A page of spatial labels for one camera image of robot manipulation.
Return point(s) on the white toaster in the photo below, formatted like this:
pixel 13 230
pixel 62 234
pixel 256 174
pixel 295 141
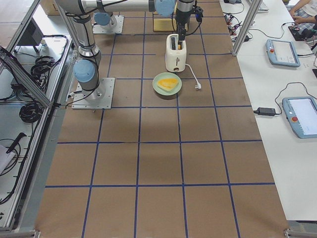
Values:
pixel 175 59

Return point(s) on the aluminium frame post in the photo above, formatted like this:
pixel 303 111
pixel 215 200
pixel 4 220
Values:
pixel 246 25

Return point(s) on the black wire basket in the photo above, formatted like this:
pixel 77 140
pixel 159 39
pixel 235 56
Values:
pixel 156 15

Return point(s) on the brown paper table cover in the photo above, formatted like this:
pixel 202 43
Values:
pixel 187 166

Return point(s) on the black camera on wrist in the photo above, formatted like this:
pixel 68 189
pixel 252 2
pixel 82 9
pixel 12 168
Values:
pixel 198 12

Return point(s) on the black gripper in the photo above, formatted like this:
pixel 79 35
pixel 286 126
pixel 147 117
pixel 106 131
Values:
pixel 183 17

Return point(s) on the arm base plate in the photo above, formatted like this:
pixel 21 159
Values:
pixel 107 25
pixel 101 98

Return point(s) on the teach pendant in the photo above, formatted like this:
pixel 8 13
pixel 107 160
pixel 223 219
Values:
pixel 301 113
pixel 282 53

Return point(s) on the near teach pendant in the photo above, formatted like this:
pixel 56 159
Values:
pixel 301 113

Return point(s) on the wooden step shelf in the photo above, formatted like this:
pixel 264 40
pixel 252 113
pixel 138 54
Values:
pixel 164 25

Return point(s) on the green plate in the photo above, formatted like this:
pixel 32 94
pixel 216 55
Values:
pixel 166 75

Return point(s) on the triangular bread on plate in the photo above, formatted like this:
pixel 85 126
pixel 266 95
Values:
pixel 167 84

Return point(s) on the far teach pendant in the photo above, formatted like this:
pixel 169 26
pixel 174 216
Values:
pixel 282 53

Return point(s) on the black power adapter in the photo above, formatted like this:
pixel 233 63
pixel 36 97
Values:
pixel 266 112

